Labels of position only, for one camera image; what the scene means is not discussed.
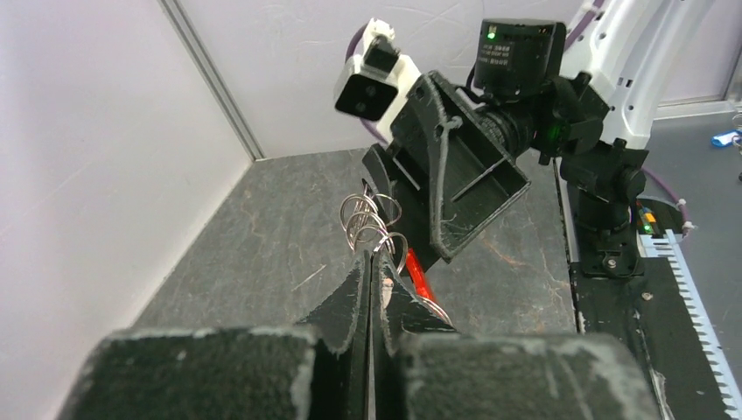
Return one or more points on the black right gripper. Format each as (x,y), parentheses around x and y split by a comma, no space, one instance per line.
(451,166)

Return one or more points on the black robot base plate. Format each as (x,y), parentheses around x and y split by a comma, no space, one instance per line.
(618,291)

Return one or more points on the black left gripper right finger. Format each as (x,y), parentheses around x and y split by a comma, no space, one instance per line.
(425,369)

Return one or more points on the blue key tag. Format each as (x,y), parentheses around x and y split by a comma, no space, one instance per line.
(726,139)

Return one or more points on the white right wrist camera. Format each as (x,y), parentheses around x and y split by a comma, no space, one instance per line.
(376,78)

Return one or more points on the metal key holder red handle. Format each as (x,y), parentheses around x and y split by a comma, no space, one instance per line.
(367,218)

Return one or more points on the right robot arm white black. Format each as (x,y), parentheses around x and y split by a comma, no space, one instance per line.
(583,93)

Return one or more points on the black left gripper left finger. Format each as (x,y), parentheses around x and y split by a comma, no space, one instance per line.
(316,368)

